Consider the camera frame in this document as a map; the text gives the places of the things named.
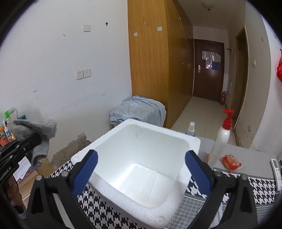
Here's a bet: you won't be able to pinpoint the ceiling lamp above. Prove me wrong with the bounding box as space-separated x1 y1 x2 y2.
201 0 215 11

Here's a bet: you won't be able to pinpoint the wall socket pair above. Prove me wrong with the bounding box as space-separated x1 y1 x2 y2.
75 69 92 80

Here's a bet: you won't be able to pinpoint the red hanging bags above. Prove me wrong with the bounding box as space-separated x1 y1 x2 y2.
277 50 282 82

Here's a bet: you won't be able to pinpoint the dark brown door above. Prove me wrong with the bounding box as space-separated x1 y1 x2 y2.
193 39 225 102

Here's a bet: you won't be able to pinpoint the grey sock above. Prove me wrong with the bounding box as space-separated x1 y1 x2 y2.
11 119 57 166

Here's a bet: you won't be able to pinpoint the red fire extinguisher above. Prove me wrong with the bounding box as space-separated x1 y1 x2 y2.
220 91 226 106

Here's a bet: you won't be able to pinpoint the white pump lotion bottle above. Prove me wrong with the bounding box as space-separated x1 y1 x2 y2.
206 109 234 169

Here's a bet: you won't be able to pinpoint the white foam box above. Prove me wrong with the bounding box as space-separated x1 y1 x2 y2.
71 119 201 228

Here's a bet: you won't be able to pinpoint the light blue cloth pile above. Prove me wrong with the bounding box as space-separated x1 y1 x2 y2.
109 95 166 127

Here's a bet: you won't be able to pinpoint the wooden wardrobe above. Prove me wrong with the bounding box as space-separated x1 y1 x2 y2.
127 1 194 128

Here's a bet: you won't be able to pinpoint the blue spray bottle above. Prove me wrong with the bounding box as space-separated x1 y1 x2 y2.
186 121 195 137

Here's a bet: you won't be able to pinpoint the houndstooth table mat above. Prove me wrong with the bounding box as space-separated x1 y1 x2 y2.
49 159 278 229

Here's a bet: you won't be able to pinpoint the white remote control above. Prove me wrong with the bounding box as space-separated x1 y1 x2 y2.
271 158 282 192

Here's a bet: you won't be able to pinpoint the red snack packet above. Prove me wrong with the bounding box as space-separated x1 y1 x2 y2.
220 154 242 172

